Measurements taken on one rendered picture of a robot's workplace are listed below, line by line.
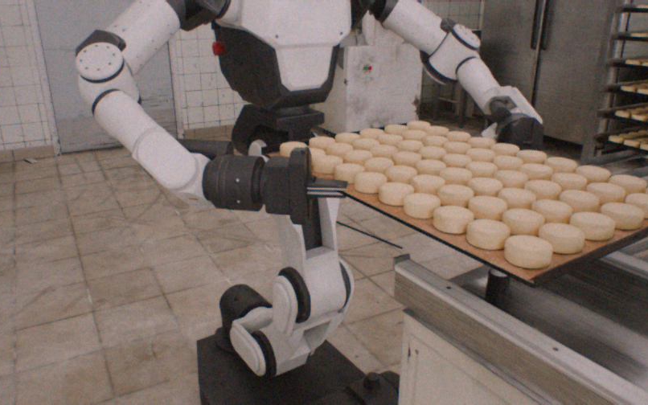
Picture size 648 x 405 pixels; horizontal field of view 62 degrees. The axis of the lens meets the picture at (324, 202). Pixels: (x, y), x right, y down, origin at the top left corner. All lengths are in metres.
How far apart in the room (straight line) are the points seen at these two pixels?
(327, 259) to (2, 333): 1.61
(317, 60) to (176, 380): 1.29
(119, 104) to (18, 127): 4.07
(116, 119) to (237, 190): 0.26
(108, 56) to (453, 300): 0.68
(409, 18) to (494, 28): 3.95
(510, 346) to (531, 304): 0.19
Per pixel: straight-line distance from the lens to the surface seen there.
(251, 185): 0.82
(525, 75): 5.06
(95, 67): 1.00
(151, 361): 2.19
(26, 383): 2.25
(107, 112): 0.98
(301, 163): 0.80
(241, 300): 1.79
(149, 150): 0.88
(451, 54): 1.38
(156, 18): 1.10
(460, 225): 0.69
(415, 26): 1.39
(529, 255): 0.62
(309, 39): 1.21
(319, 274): 1.32
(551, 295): 0.92
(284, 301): 1.33
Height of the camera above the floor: 1.28
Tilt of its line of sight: 21 degrees down
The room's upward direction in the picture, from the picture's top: straight up
